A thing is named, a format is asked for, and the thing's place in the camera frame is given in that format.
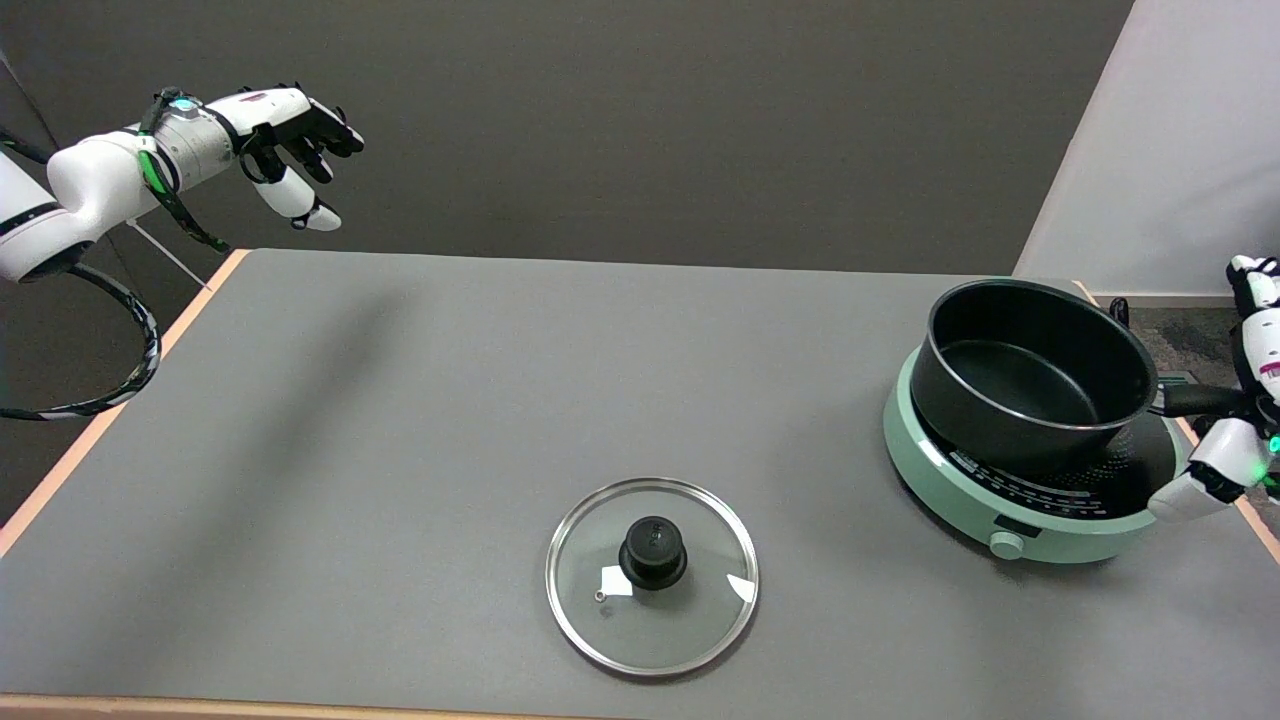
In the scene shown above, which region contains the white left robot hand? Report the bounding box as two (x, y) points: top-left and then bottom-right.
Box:
(205, 83), (366, 233)

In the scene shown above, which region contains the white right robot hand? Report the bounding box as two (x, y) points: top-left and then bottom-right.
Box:
(1147, 255), (1280, 523)

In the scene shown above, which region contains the black pot with handle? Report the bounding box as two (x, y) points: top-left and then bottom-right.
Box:
(910, 279), (1251, 477)

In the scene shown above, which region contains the green induction cooker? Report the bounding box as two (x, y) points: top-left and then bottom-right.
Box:
(882, 345), (1193, 564)

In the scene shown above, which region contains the glass lid with black knob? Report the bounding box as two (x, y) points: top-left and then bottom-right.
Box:
(546, 477), (760, 678)

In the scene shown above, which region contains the black green wrist cable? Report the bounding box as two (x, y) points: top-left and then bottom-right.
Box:
(138, 88), (231, 253)

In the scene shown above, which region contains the black looping braided cable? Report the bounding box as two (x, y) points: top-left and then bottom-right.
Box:
(0, 262), (163, 422)

